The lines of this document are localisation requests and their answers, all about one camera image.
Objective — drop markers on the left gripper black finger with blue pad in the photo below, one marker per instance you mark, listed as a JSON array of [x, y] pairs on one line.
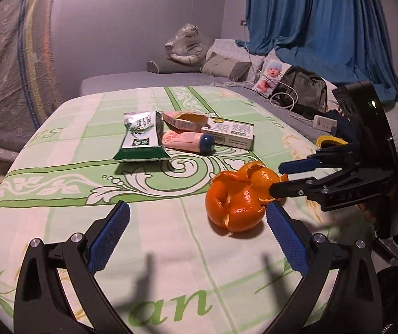
[[41, 305], [354, 305]]

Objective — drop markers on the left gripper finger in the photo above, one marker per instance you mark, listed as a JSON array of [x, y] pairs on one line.
[[333, 157], [295, 188]]

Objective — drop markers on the small orange peel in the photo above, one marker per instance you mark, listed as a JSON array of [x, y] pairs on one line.
[[261, 179]]

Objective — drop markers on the large orange peel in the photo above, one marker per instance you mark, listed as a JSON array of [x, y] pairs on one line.
[[231, 203]]

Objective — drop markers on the white green small carton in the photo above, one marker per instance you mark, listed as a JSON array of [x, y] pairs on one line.
[[230, 133]]

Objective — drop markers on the yellow rimmed black trash bin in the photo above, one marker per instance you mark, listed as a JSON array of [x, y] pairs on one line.
[[326, 141]]

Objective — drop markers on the person's right hand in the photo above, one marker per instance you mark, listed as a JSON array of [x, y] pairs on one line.
[[393, 208]]

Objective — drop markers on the dark navy folded cloth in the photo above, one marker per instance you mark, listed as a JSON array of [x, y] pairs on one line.
[[345, 129]]

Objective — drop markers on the white power strip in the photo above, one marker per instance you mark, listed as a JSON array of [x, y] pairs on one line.
[[322, 123]]

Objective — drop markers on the white cushion behind backpack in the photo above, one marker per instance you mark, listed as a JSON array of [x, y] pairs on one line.
[[332, 103]]

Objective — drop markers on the grey quilted sofa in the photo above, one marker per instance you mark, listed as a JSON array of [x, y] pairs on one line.
[[130, 80]]

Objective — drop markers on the dark grey backpack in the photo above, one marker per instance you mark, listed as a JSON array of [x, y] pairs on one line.
[[302, 91]]

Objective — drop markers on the baby photo cushion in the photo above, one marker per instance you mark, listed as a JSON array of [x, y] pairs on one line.
[[270, 76]]

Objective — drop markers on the pink tube with blue cap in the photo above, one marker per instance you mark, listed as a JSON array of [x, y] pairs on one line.
[[189, 142]]

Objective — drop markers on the blue curtain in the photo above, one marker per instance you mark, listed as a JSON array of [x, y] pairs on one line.
[[343, 41]]

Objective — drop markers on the green white patterned table cover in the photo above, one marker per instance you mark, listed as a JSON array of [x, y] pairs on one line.
[[172, 271]]

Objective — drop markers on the pink small cardboard box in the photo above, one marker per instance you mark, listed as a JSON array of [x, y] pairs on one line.
[[186, 121]]

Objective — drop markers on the grey square cushion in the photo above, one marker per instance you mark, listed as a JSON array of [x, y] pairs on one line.
[[225, 67]]

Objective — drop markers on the green white milk pouch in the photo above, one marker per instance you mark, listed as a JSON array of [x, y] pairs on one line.
[[143, 138]]

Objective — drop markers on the grey tiger plush toy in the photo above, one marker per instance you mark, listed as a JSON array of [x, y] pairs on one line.
[[188, 46]]

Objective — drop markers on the grey cylindrical bolster pillow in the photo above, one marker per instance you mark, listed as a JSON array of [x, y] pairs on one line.
[[168, 66]]

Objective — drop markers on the patterned hanging cloth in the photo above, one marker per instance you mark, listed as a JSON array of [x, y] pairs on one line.
[[29, 88]]

